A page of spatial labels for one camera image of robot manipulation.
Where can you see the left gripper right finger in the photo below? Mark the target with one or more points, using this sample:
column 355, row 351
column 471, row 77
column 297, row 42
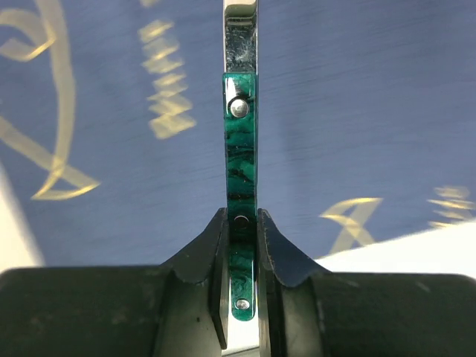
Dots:
column 307, row 310

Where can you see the blue cloth placemat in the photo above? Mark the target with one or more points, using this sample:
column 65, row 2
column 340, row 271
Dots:
column 112, row 145

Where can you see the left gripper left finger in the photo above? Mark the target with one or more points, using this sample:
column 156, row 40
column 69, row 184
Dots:
column 178, row 308

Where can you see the black handled knife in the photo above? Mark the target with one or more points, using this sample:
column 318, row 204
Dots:
column 240, row 105

